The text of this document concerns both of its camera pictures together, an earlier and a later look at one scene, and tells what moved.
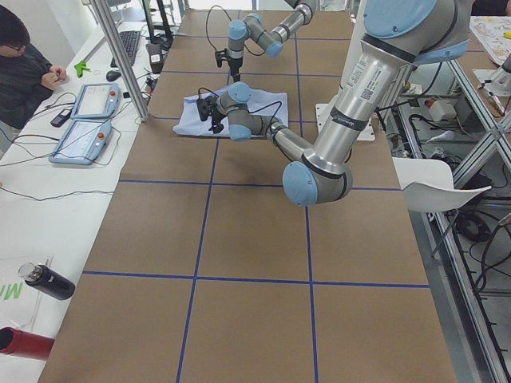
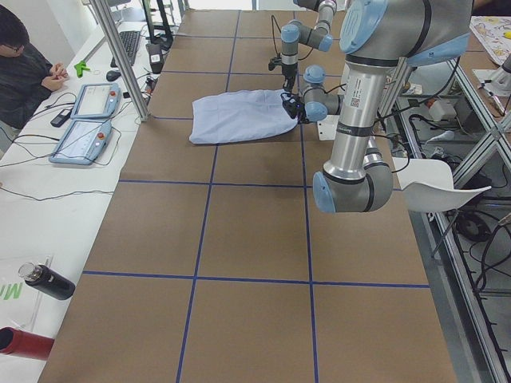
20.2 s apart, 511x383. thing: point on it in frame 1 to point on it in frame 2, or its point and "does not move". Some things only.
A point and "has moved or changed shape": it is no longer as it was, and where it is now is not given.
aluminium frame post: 109,26 does not move
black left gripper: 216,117 to 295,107
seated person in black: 26,76 does not move
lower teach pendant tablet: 83,142 does not move
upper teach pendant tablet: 97,100 does not move
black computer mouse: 112,75 does not move
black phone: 58,120 does not move
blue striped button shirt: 273,104 has moved or changed shape
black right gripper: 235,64 to 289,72
